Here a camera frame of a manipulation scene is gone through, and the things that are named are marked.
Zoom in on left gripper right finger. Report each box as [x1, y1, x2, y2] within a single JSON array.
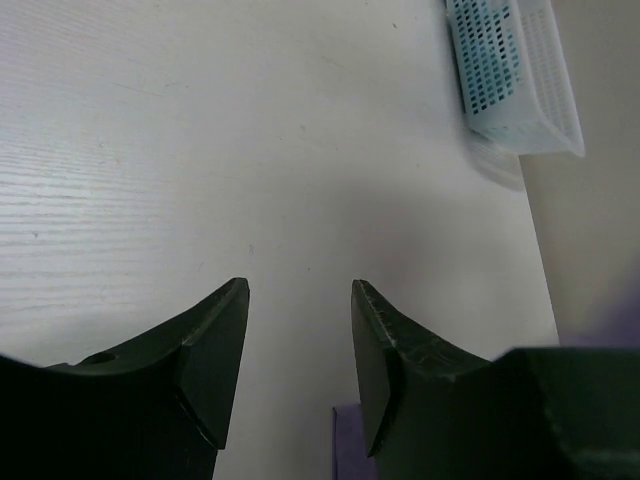
[[351, 280, 639, 479]]

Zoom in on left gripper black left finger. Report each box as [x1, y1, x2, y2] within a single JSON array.
[[1, 278, 250, 479]]

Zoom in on lilac t shirt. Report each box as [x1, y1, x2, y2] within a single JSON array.
[[332, 404, 377, 480]]

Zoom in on white plastic basket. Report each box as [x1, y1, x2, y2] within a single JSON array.
[[446, 0, 585, 157]]

